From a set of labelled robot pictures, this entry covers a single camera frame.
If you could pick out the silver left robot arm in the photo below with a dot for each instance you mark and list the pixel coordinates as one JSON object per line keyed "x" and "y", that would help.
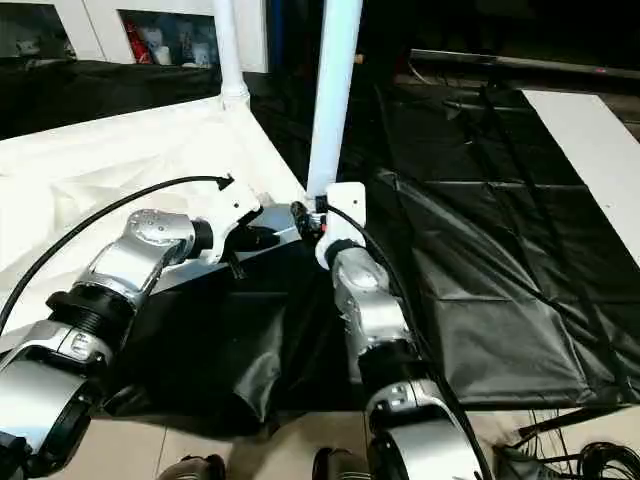
{"x": 140, "y": 250}

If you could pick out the dark rounded robot body part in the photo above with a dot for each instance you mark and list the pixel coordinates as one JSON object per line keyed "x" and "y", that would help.
{"x": 340, "y": 465}
{"x": 192, "y": 467}

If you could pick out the black glossy mat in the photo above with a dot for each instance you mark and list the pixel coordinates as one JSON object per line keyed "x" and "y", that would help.
{"x": 475, "y": 225}

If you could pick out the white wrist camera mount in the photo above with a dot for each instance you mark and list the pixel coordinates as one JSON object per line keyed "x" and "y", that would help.
{"x": 345, "y": 205}
{"x": 235, "y": 210}

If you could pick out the white plastic stool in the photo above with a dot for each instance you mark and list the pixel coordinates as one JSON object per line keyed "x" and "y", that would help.
{"x": 100, "y": 150}

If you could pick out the white flat board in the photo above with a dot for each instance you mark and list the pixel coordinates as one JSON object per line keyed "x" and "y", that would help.
{"x": 590, "y": 150}

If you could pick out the black floor device with label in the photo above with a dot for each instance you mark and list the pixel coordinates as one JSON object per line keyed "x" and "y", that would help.
{"x": 530, "y": 462}

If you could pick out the black metal table leg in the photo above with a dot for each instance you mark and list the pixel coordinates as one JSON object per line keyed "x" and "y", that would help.
{"x": 555, "y": 422}

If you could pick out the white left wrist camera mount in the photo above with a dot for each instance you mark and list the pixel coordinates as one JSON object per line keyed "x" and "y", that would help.
{"x": 235, "y": 210}

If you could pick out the white cabinet with glass doors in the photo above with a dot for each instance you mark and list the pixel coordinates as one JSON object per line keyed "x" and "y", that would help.
{"x": 95, "y": 25}

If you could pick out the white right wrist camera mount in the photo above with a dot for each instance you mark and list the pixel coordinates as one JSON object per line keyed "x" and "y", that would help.
{"x": 345, "y": 205}

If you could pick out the black horizontal bar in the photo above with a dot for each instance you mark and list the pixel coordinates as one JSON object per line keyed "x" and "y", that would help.
{"x": 525, "y": 61}

